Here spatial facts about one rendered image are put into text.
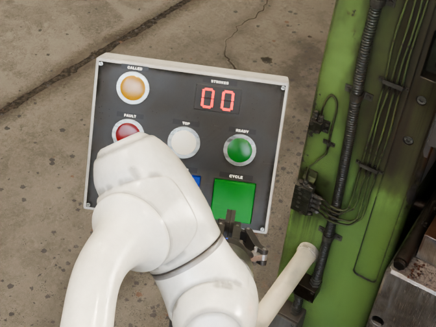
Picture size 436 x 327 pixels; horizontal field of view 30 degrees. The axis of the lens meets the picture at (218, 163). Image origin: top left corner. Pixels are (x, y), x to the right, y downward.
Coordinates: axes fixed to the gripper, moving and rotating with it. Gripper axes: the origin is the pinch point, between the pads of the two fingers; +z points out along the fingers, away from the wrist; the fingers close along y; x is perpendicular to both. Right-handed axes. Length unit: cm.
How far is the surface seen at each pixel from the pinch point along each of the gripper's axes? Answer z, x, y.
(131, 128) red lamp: 12.9, 10.8, -19.6
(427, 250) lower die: 16.6, -5.2, 36.6
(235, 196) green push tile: 12.5, 1.2, 0.2
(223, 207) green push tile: 12.5, -1.3, -1.5
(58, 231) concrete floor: 124, -52, -56
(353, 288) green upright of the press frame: 51, -28, 30
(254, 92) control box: 13.3, 20.1, 1.1
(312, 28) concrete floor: 242, 16, 23
